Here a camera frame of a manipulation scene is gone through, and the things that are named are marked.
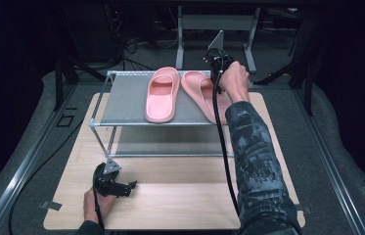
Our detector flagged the black metal stand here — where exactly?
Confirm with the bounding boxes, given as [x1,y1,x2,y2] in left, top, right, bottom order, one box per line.
[254,6,322,116]
[54,6,107,112]

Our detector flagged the black floor cable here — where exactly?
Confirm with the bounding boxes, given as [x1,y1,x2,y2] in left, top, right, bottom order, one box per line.
[8,119,84,235]

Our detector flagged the grey metal table frame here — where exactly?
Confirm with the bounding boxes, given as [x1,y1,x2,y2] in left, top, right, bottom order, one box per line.
[174,5,262,73]

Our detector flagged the person's right hand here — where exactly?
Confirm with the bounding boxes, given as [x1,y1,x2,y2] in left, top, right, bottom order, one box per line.
[218,61,251,104]

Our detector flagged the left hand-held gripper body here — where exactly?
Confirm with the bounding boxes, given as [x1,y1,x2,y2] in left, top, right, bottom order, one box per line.
[92,158,129,199]

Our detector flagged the left hand-held gripper black cable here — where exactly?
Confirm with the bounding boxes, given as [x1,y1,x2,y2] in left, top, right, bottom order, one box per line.
[92,163,106,230]

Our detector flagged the right hand-held gripper black cable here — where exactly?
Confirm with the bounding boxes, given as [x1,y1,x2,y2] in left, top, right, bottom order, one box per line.
[211,77,241,217]

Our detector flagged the tangle of dark cables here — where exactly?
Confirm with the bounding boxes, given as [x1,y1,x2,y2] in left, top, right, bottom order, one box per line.
[122,32,178,71]

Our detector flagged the pink foam slipper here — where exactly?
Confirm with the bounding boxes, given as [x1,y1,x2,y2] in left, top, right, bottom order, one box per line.
[144,67,182,124]
[180,70,233,125]

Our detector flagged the hand-held gripper black cable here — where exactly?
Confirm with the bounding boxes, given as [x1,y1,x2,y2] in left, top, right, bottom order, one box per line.
[211,77,241,217]
[92,163,106,230]

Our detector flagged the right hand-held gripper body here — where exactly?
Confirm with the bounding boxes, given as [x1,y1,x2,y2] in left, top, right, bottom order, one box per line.
[204,29,235,85]

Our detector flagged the grey metal shoe rack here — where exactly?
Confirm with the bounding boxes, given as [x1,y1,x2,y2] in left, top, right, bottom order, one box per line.
[88,69,237,159]

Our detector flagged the person's left hand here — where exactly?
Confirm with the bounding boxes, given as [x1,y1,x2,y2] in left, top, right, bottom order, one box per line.
[82,187,117,224]

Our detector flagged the aluminium floor rail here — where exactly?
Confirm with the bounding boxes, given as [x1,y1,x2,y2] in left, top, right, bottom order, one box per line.
[292,87,365,235]
[0,82,77,235]

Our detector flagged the grey tape strip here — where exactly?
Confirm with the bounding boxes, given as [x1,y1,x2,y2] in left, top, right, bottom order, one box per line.
[296,204,314,215]
[40,200,64,212]

